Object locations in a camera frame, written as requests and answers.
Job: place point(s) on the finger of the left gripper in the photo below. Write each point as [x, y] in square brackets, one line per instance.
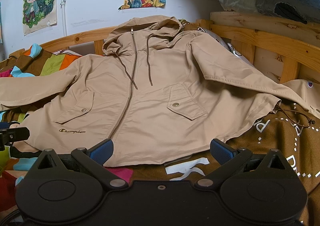
[11, 135]

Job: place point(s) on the wooden side rail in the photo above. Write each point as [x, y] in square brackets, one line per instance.
[280, 48]

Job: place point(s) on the anime girl wall poster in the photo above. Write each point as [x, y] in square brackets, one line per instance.
[38, 14]

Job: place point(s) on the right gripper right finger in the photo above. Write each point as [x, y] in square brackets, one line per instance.
[231, 161]

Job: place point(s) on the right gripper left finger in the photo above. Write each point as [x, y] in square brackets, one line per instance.
[93, 160]

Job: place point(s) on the silver patterned mattress pad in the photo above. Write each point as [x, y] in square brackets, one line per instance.
[228, 46]

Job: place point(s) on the beige hooded jacket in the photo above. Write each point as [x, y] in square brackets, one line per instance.
[158, 92]

